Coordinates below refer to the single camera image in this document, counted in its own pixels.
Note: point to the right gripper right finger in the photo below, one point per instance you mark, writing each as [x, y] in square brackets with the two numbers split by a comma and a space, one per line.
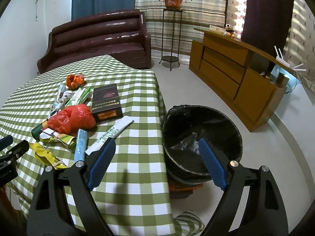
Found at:
[213, 165]

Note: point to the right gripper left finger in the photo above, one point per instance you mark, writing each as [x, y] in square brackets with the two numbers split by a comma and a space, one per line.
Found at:
[98, 162]

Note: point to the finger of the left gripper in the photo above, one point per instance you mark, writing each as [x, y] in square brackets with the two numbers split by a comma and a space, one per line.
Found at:
[6, 142]
[18, 150]

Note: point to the yellow snack wrapper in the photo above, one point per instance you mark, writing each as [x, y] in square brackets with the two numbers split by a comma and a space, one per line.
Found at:
[45, 156]

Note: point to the green gold cylinder bottle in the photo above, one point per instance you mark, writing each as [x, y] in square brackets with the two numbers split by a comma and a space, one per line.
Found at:
[36, 131]

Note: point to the light blue tube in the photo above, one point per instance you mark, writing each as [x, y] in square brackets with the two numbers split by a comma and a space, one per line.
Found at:
[80, 148]

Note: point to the white green toothpaste tube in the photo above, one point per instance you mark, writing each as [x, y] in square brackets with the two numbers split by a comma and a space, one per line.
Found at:
[113, 132]

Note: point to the red plastic bag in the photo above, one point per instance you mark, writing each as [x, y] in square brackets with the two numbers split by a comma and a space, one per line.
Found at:
[71, 119]

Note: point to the green white tissue pack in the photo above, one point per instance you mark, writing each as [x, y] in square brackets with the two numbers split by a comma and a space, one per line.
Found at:
[79, 96]

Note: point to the green wrapper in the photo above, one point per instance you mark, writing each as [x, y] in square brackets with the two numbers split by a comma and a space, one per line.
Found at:
[49, 136]

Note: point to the black trash bin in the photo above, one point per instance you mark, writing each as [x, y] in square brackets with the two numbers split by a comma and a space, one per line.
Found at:
[183, 127]

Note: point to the green checkered tablecloth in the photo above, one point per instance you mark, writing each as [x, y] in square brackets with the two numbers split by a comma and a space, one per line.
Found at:
[133, 196]

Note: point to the dark cigarette carton box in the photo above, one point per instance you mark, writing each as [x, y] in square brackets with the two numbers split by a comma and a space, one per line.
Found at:
[106, 103]

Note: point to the white blue toothpaste tube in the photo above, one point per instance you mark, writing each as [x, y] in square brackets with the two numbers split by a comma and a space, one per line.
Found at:
[61, 90]

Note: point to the orange crumpled wrapper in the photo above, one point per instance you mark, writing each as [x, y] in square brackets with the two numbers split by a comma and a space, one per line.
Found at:
[73, 82]

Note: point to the wooden sideboard cabinet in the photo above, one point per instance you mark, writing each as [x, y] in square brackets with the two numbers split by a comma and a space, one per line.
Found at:
[250, 81]

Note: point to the white wifi router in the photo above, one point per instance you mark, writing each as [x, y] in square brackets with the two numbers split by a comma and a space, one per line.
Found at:
[281, 59]

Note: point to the dark red leather sofa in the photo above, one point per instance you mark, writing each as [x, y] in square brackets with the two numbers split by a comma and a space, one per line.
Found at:
[122, 35]

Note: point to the mickey mouse plush toy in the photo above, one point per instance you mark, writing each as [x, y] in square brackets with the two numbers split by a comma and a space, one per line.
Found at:
[229, 31]

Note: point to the white box on cabinet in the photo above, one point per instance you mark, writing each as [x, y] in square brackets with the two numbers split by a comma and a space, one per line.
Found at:
[216, 29]

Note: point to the striped beige curtain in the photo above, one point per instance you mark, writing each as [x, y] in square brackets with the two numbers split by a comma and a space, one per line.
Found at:
[196, 14]

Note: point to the black metal plant stand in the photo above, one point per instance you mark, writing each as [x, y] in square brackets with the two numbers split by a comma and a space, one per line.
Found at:
[171, 58]

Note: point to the dark purple curtain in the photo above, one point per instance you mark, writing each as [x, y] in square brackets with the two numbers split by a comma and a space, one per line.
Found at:
[267, 24]

